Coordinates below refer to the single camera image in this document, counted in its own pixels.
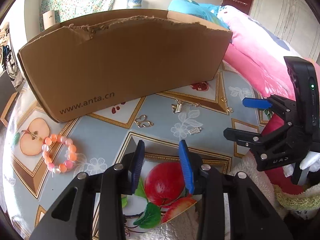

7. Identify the pink orange bead bracelet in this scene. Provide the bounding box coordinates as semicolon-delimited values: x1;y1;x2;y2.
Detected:
41;133;78;175

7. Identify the gold silver chain charm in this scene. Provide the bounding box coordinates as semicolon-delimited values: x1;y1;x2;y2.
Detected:
171;99;200;113

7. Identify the white gloved hand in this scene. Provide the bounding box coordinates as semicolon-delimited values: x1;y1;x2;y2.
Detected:
283;151;320;178

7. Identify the pink floral blanket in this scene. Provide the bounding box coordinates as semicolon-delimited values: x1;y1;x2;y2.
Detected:
216;4;320;196

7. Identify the fruit pattern table cover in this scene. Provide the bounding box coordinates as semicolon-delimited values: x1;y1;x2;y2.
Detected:
2;62;271;239

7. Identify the brown cardboard box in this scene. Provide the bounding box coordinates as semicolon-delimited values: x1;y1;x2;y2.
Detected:
18;9;233;122

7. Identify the blue pillow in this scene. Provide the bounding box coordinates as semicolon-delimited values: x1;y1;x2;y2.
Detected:
168;0;229;29

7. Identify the blue water jug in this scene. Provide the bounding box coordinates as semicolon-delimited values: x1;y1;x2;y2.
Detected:
126;0;143;9

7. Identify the pink rolled mat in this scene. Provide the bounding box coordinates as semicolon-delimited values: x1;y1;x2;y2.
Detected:
42;10;56;30

